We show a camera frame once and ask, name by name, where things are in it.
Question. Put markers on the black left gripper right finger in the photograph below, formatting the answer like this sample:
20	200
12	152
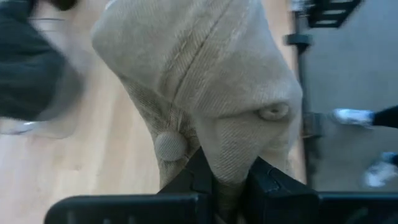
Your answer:
280	202

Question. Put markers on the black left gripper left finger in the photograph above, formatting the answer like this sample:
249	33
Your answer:
196	180

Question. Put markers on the beige baseball cap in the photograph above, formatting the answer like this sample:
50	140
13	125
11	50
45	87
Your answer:
202	77

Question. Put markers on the black and white sneaker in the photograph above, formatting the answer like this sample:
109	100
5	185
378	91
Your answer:
351	116

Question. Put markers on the clear plastic bin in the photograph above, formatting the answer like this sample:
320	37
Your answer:
31	129

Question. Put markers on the black baseball cap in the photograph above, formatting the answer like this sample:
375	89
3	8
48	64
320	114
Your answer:
25	62

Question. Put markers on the black metal table frame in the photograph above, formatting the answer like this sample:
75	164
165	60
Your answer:
304	81

